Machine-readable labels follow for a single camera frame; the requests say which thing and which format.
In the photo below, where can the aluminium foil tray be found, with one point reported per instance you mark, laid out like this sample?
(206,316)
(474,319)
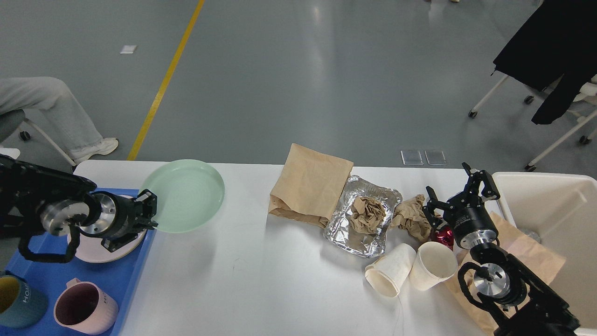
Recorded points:
(339,231)

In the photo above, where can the black jacket on chair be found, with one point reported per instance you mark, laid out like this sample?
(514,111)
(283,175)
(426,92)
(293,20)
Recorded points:
(556,44)

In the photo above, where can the person in grey trousers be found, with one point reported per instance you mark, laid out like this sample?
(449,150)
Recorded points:
(54,99)

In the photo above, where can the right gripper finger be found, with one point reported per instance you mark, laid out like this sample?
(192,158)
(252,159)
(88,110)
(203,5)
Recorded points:
(429,210)
(480,187)

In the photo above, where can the brown paper bag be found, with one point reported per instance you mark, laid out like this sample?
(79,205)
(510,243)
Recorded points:
(309,186)
(541,260)

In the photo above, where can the white plastic bin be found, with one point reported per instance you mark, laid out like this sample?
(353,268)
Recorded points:
(562,210)

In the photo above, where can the crumpled brown paper in tray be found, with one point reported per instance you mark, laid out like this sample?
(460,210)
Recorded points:
(367,214)

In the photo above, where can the pink plate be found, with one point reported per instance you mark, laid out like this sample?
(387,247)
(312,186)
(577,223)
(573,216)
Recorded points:
(91,250)

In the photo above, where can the white sneaker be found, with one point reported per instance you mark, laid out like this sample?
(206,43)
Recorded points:
(105,147)

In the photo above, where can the brown paper bag centre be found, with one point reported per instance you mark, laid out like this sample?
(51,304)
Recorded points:
(309,186)

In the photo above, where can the blue plastic tray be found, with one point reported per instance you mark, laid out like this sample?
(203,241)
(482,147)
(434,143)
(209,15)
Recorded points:
(118,278)

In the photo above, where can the crumpled brown paper ball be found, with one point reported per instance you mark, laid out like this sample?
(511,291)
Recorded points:
(409,216)

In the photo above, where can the blue yellow mug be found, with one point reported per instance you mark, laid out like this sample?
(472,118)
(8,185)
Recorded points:
(21,305)

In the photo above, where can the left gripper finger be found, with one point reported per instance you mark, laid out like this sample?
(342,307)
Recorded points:
(128,242)
(143,208)

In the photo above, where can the red foil wrapper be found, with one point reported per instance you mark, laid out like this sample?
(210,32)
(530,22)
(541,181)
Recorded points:
(443,235)

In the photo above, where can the light green plate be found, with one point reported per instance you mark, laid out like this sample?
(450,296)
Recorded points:
(189,193)

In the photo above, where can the brown paper bag right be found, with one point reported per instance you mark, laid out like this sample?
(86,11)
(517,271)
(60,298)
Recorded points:
(541,260)

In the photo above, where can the lying white paper cup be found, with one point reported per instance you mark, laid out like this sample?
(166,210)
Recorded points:
(388,273)

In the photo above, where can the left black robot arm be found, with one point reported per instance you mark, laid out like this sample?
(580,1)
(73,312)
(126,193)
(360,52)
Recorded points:
(37,200)

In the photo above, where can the pink mug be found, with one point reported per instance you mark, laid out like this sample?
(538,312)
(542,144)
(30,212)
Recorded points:
(86,308)

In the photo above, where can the upright white paper cup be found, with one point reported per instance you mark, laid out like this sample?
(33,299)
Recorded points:
(434,263)

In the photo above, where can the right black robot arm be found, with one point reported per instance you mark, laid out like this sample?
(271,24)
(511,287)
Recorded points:
(495,281)

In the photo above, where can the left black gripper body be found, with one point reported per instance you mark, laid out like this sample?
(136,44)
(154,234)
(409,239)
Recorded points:
(117,216)

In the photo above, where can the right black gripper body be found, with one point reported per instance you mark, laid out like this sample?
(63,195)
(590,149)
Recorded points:
(469,221)

